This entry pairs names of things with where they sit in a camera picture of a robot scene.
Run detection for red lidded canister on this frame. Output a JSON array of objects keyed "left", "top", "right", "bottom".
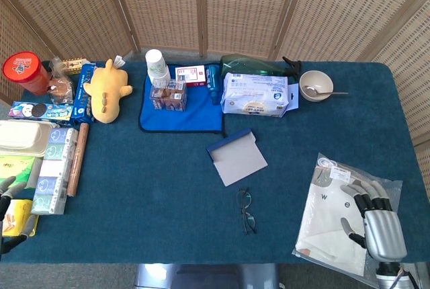
[{"left": 2, "top": 51, "right": 51, "bottom": 97}]

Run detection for teal table cloth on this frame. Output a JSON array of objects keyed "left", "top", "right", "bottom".
[{"left": 0, "top": 60, "right": 430, "bottom": 265}]

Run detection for blue cloth mat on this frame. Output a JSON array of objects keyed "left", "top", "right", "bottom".
[{"left": 138, "top": 63, "right": 229, "bottom": 140}]

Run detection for yellow plush toy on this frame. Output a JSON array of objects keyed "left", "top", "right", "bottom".
[{"left": 83, "top": 55, "right": 134, "bottom": 124}]

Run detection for small blue bottle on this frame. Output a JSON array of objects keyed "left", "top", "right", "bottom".
[{"left": 206, "top": 65, "right": 221, "bottom": 106}]

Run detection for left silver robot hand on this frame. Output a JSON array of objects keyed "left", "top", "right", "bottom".
[{"left": 0, "top": 176, "right": 37, "bottom": 255}]

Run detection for bagged white cloth package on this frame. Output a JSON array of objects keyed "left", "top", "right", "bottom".
[{"left": 291, "top": 153, "right": 403, "bottom": 286}]

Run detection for Oreo cookie box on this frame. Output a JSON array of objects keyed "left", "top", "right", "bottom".
[{"left": 8, "top": 100, "right": 75, "bottom": 125}]

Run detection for black eyeglasses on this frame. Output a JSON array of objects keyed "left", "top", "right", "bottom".
[{"left": 236, "top": 187, "right": 258, "bottom": 235}]

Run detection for small tan printed box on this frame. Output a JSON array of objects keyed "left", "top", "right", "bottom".
[{"left": 60, "top": 57, "right": 90, "bottom": 75}]

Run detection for pastel tissue packet bundle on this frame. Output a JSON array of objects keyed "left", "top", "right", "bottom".
[{"left": 30, "top": 127, "right": 79, "bottom": 216}]

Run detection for grey blue glasses pouch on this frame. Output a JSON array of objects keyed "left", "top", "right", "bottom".
[{"left": 206, "top": 128, "right": 269, "bottom": 188}]

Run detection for bagged brown bread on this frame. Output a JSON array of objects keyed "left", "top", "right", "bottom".
[{"left": 46, "top": 58, "right": 75, "bottom": 105}]

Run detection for yellow snack bag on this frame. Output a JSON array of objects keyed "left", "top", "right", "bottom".
[{"left": 1, "top": 198, "right": 40, "bottom": 238}]

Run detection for green tissue pack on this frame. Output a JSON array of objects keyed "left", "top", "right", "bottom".
[{"left": 0, "top": 155, "right": 43, "bottom": 190}]

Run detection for metal spoon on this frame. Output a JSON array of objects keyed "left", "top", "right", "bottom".
[{"left": 303, "top": 85, "right": 349, "bottom": 97}]

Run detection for white wet wipes pack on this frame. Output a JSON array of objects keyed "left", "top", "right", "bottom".
[{"left": 220, "top": 72, "right": 290, "bottom": 118}]

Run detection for blue cookie box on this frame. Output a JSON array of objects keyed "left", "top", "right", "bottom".
[{"left": 71, "top": 63, "right": 98, "bottom": 125}]

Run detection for wooden rolling pin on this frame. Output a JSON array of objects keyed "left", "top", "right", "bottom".
[{"left": 66, "top": 123, "right": 90, "bottom": 198}]

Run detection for white clamshell food container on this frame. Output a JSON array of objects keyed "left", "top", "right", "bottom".
[{"left": 0, "top": 120, "right": 54, "bottom": 158}]

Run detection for stack of paper cups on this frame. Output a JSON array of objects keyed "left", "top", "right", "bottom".
[{"left": 144, "top": 48, "right": 171, "bottom": 85}]

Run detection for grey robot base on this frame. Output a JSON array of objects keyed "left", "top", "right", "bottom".
[{"left": 133, "top": 263, "right": 280, "bottom": 289}]

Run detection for woven wooden folding screen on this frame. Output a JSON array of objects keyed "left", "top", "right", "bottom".
[{"left": 0, "top": 0, "right": 430, "bottom": 147}]

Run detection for small brown box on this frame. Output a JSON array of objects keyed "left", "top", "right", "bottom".
[{"left": 148, "top": 79, "right": 187, "bottom": 112}]

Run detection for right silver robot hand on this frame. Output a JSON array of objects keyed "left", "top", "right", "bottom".
[{"left": 339, "top": 180, "right": 408, "bottom": 263}]

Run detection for green spray bottle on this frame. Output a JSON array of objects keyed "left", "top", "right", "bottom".
[{"left": 220, "top": 53, "right": 302, "bottom": 77}]

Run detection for beige bowl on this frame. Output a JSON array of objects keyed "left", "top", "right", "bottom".
[{"left": 299, "top": 70, "right": 334, "bottom": 103}]

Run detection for red and white box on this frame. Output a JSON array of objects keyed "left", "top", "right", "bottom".
[{"left": 174, "top": 65, "right": 208, "bottom": 88}]

